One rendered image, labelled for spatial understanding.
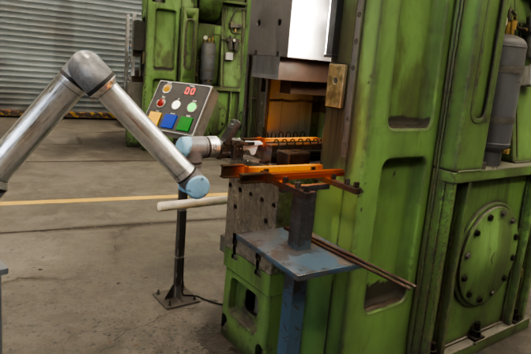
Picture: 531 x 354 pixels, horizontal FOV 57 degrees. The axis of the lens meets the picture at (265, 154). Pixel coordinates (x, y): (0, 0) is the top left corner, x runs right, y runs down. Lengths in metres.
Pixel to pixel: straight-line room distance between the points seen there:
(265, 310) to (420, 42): 1.30
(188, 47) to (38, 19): 3.73
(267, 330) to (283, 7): 1.36
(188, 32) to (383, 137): 5.22
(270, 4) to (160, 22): 4.92
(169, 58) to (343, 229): 5.31
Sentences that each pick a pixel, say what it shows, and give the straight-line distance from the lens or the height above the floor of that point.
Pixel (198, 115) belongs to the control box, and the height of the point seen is 1.05.
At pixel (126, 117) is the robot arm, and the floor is 1.11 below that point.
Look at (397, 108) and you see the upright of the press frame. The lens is 2.08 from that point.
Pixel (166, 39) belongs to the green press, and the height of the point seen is 1.53.
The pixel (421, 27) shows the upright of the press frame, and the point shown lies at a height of 1.53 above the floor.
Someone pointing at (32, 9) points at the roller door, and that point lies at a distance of 9.92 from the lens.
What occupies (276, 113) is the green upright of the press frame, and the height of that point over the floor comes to 1.10.
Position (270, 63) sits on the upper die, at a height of 1.33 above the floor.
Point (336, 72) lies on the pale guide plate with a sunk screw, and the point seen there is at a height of 1.32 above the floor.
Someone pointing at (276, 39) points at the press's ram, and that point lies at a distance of 2.12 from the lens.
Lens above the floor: 1.33
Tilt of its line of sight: 10 degrees down
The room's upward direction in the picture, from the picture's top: 5 degrees clockwise
